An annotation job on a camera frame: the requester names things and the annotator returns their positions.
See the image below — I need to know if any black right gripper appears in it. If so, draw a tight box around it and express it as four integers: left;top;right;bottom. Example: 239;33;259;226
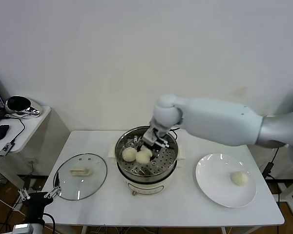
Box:
135;135;171;162

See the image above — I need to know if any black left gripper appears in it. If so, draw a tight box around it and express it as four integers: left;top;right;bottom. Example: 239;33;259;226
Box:
18;172;63;221

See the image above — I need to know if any white steamed baozi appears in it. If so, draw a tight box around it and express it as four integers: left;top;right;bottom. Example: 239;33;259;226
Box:
230;171;249;187
122;147;138;162
135;150;152;164

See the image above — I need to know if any round glass lid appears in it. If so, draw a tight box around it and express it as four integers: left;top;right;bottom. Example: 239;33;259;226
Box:
53;153;108;201

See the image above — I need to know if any perforated steel steamer basket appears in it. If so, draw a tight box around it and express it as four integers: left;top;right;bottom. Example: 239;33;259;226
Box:
114;126;179;182

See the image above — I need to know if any cream electric cooker base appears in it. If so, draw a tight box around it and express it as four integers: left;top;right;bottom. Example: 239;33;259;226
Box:
108;143;186;196

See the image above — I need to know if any small usb adapter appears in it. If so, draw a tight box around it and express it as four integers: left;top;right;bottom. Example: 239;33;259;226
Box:
0;143;17;157

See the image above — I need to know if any white side table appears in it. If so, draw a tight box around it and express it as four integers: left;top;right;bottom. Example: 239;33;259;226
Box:
0;105;71;195
245;143;293;216

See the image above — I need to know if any white round plate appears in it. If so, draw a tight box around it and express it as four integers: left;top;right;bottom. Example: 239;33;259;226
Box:
195;153;257;208

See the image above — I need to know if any black computer mouse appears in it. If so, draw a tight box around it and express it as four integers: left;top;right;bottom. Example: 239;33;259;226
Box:
0;124;10;141

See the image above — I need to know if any shiny chrome headset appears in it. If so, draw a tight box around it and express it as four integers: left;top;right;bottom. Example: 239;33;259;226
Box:
5;96;42;119

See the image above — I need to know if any white floor cable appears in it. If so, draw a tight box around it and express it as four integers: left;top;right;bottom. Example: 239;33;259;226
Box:
0;194;27;216

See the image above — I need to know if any thin black cable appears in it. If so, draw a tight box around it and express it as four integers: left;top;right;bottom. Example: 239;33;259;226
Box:
3;114;25;144

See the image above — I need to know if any black cable with adapter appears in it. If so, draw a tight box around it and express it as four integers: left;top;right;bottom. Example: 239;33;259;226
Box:
265;147;279;180

